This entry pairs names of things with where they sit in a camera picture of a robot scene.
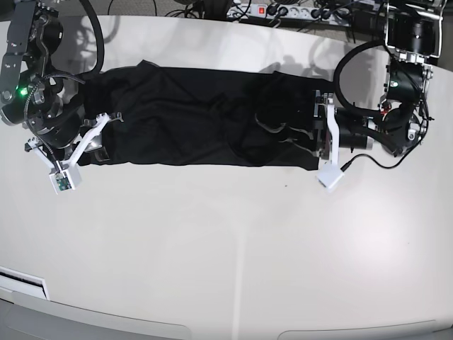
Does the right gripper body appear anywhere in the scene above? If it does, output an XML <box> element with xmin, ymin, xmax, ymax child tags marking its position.
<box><xmin>25</xmin><ymin>112</ymin><xmax>122</xmax><ymax>166</ymax></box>

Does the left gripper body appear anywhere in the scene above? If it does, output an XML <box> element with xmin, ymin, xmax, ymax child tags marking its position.
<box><xmin>311</xmin><ymin>90</ymin><xmax>374</xmax><ymax>162</ymax></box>

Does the black t-shirt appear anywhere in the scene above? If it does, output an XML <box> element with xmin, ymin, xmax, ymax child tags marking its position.
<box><xmin>79</xmin><ymin>61</ymin><xmax>333</xmax><ymax>171</ymax></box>

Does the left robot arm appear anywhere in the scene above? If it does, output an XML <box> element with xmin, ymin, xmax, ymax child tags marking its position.
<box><xmin>308</xmin><ymin>1</ymin><xmax>447</xmax><ymax>162</ymax></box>

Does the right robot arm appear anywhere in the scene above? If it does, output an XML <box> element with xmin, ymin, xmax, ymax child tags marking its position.
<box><xmin>1</xmin><ymin>1</ymin><xmax>109</xmax><ymax>170</ymax></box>

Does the white power strip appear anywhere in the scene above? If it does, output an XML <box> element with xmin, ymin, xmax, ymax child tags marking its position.
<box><xmin>226</xmin><ymin>2</ymin><xmax>351</xmax><ymax>27</ymax></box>

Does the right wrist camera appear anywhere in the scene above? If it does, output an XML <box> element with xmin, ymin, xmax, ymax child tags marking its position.
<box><xmin>49</xmin><ymin>166</ymin><xmax>81</xmax><ymax>194</ymax></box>

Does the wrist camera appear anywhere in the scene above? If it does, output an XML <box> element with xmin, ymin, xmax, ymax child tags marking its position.
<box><xmin>49</xmin><ymin>166</ymin><xmax>81</xmax><ymax>194</ymax></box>
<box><xmin>316</xmin><ymin>163</ymin><xmax>345</xmax><ymax>192</ymax></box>

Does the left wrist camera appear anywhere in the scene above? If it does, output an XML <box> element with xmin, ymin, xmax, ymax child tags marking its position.
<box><xmin>316</xmin><ymin>163</ymin><xmax>345</xmax><ymax>192</ymax></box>

